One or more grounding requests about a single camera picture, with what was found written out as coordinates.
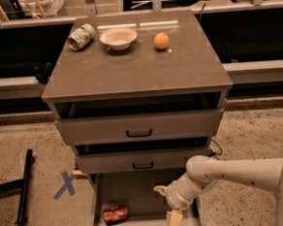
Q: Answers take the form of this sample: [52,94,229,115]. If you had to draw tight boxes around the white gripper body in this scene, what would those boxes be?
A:
[165,174,200,210]

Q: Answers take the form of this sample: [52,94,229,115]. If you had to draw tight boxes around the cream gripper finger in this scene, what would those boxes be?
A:
[166,210,183,226]
[153,185,168,196]

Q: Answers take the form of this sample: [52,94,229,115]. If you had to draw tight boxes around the red coke can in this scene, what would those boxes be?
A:
[103,205,128,224]

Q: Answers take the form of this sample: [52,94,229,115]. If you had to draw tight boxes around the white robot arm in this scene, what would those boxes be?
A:
[153,155,283,226]

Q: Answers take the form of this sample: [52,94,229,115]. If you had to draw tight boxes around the bottom grey drawer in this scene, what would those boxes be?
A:
[75,165,216,226]

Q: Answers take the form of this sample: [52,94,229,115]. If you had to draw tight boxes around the grey drawer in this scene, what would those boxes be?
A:
[75,137,210,174]
[75,165,216,226]
[52,90,231,148]

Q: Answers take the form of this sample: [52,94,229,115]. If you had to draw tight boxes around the middle grey drawer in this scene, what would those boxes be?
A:
[75,137,210,174]

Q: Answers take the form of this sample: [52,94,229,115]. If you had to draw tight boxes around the grey drawer cabinet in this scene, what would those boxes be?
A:
[36,7,243,226]

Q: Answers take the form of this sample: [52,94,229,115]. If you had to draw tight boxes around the top grey drawer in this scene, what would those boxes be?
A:
[52,90,231,148]

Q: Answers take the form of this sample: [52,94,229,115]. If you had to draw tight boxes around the green white can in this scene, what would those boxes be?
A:
[67,23,95,50]

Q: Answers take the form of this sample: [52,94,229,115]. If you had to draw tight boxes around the blue tape cross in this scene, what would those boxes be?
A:
[53,171,76,200]

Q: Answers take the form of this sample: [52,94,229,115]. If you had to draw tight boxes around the black stand leg left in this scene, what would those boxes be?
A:
[0,149,35,226]

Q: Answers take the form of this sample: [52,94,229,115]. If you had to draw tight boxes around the orange fruit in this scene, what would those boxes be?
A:
[154,33,170,50]

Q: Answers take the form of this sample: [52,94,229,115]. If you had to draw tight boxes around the white bowl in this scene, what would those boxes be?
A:
[100,27,137,50]

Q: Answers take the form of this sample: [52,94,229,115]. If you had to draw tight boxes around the black middle drawer handle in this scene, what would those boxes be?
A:
[133,162,154,170]

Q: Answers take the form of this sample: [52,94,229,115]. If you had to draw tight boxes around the black drawer handle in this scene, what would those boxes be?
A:
[126,128,152,138]
[133,162,154,170]

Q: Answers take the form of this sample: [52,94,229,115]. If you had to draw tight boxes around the black cable on floor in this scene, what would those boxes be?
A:
[207,139,224,158]

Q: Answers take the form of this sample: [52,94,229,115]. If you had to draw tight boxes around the black top drawer handle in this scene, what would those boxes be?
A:
[126,128,152,138]

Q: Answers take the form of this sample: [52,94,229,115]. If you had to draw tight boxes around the black clamp on rail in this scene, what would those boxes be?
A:
[34,62,52,84]

